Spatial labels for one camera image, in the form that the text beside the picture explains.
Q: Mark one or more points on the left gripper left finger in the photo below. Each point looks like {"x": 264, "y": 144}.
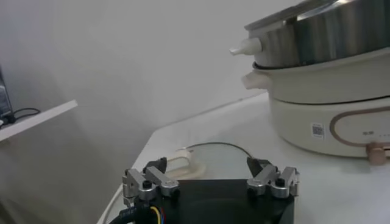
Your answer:
{"x": 152, "y": 176}

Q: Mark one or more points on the glass pot lid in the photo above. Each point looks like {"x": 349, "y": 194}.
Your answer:
{"x": 222, "y": 159}

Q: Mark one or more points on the cream electric cooker pot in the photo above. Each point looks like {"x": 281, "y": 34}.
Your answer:
{"x": 298, "y": 121}

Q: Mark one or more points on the white side table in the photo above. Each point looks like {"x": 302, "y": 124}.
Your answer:
{"x": 36, "y": 120}

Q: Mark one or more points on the stainless steel steamer basket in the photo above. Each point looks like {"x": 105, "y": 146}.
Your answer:
{"x": 329, "y": 39}

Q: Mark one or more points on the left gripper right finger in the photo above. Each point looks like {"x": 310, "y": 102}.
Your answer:
{"x": 265, "y": 175}

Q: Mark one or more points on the dark upright device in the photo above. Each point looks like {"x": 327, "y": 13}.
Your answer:
{"x": 4, "y": 97}

